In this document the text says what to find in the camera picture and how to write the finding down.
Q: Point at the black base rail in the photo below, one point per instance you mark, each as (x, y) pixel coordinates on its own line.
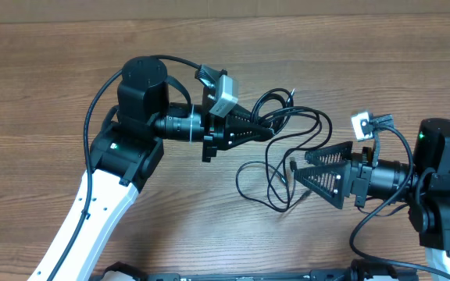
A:
(256, 275)

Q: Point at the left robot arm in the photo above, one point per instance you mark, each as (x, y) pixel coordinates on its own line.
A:
(129, 146)

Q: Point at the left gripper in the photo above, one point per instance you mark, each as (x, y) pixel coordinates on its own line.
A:
(219, 133)

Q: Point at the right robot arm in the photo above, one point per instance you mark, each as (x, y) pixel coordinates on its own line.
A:
(422, 185)

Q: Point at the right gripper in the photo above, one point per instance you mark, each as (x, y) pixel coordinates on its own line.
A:
(351, 177)

